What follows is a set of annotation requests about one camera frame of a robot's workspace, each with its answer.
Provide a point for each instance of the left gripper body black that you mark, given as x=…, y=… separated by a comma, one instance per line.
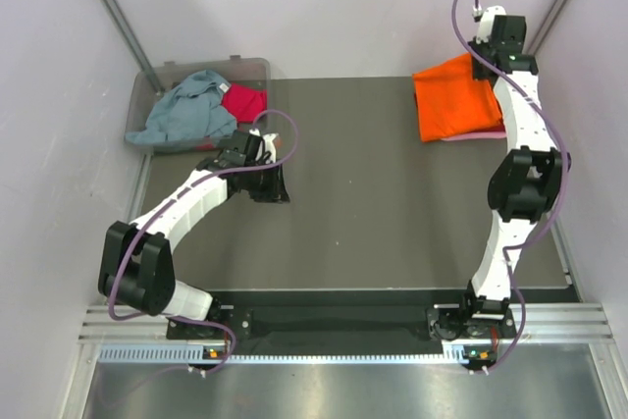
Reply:
x=263, y=184

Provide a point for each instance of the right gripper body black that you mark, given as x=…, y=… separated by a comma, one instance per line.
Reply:
x=484, y=49

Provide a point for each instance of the orange t shirt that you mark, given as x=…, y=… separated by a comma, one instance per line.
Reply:
x=449, y=101

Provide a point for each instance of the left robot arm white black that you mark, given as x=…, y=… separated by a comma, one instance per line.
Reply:
x=137, y=268

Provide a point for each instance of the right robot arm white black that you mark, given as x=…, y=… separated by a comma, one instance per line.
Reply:
x=523, y=190

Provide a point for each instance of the folded pink t shirt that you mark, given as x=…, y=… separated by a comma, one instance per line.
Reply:
x=497, y=132

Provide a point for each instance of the magenta t shirt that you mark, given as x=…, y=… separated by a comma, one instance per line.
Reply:
x=244, y=104

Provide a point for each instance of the grey blue t shirt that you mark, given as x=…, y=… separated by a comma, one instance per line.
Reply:
x=191, y=111

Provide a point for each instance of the clear grey plastic bin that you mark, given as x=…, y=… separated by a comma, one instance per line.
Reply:
x=251, y=72

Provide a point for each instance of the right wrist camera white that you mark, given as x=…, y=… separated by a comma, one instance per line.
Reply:
x=485, y=18

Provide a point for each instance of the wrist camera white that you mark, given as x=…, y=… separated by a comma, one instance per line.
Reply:
x=266, y=147
x=485, y=18

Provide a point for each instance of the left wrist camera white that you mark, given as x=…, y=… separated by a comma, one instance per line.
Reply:
x=266, y=147

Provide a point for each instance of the grey slotted cable duct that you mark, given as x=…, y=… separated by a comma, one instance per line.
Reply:
x=197, y=354

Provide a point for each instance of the left corner aluminium post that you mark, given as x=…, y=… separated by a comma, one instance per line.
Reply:
x=132, y=42

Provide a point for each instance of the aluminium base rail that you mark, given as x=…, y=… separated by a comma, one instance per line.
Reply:
x=262, y=327

